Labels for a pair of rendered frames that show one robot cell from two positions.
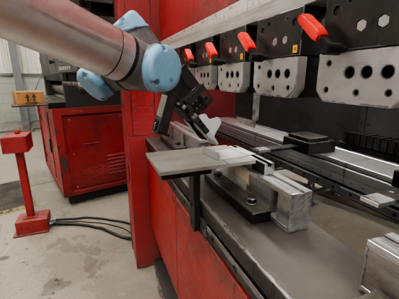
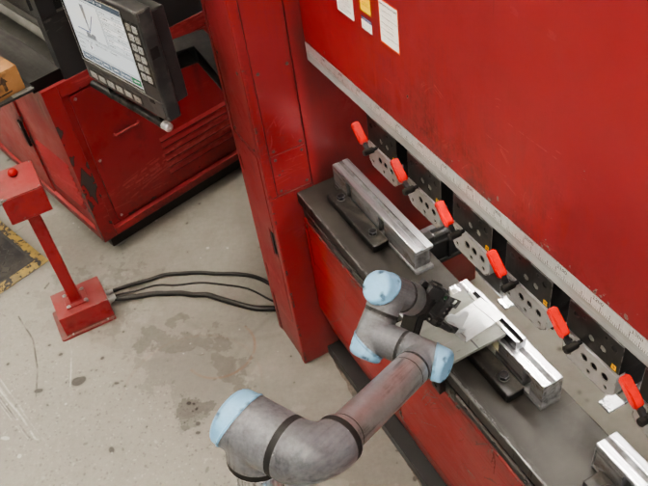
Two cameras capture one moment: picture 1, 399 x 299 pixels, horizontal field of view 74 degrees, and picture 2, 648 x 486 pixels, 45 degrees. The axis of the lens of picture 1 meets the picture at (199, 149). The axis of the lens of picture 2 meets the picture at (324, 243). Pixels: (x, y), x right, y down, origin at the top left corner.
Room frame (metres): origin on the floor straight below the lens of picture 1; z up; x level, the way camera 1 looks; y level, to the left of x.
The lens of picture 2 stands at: (-0.51, 0.27, 2.54)
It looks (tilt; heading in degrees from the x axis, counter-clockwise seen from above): 43 degrees down; 0
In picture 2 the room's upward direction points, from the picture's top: 9 degrees counter-clockwise
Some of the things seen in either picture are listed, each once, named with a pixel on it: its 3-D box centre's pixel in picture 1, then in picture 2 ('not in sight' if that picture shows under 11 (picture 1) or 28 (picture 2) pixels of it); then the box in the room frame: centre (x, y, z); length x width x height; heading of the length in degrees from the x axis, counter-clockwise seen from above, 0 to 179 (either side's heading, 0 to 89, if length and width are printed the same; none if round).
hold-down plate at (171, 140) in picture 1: (172, 143); (357, 219); (1.31, 0.14, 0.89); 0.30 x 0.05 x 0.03; 21
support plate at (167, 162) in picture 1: (198, 158); (441, 334); (0.72, 0.00, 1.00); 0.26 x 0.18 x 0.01; 111
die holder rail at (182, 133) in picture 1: (186, 138); (380, 213); (1.28, 0.07, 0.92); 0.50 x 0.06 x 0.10; 21
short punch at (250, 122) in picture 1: (246, 108); (491, 273); (0.77, -0.13, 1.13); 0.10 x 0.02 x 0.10; 21
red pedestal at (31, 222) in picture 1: (25, 182); (51, 251); (1.95, 1.37, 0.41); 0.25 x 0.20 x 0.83; 111
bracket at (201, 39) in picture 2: not in sight; (194, 70); (1.88, 0.59, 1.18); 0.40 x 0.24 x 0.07; 21
